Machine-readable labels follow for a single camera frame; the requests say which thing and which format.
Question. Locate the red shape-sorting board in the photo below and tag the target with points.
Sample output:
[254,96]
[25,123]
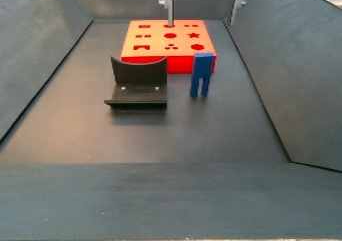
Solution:
[152,40]

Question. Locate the black curved holder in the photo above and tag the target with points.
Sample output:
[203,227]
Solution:
[140,84]

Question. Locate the blue two-pronged peg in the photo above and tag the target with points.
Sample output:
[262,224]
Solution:
[202,71]

